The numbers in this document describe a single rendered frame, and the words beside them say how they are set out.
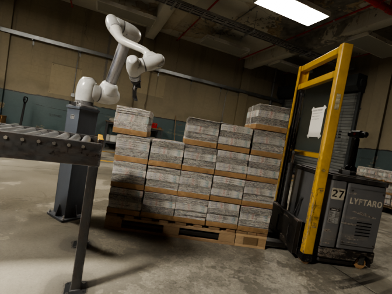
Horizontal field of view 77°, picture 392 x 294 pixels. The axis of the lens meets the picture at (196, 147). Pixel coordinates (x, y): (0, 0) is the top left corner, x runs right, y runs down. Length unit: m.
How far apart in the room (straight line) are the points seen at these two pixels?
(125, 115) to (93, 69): 6.74
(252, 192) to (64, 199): 1.66
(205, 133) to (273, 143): 0.61
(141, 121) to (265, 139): 1.08
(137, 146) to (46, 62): 7.06
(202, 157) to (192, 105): 7.25
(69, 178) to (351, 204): 2.43
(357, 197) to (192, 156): 1.45
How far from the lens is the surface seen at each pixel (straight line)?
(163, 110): 8.98
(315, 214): 2.34
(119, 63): 2.45
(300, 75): 3.04
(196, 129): 2.13
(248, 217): 2.34
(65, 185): 2.47
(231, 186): 2.23
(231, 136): 2.17
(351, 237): 2.62
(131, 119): 2.15
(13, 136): 1.41
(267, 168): 2.29
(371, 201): 2.63
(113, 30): 2.27
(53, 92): 8.83
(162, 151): 2.14
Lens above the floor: 0.93
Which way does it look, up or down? 3 degrees down
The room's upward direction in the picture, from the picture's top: 9 degrees clockwise
